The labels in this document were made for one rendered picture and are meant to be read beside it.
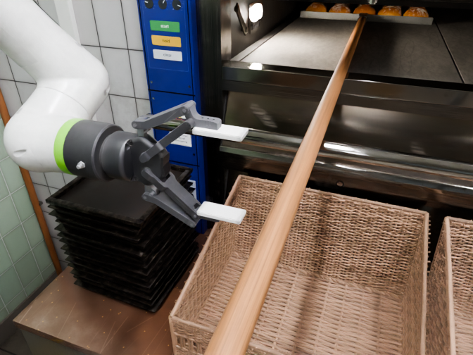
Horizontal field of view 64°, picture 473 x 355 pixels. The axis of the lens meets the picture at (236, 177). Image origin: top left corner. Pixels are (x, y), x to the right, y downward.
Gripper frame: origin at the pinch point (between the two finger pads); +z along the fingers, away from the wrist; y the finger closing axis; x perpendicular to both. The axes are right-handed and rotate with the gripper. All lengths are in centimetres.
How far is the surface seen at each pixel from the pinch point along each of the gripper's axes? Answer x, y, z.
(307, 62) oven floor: -66, 0, -2
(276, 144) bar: -17.1, 2.6, 1.6
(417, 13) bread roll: -141, -5, 30
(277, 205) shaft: 7.2, -2.0, 7.7
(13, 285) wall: -33, 99, -113
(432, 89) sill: -54, 0, 30
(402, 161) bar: -16.9, 1.8, 22.9
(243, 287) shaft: 20.4, -1.9, 7.8
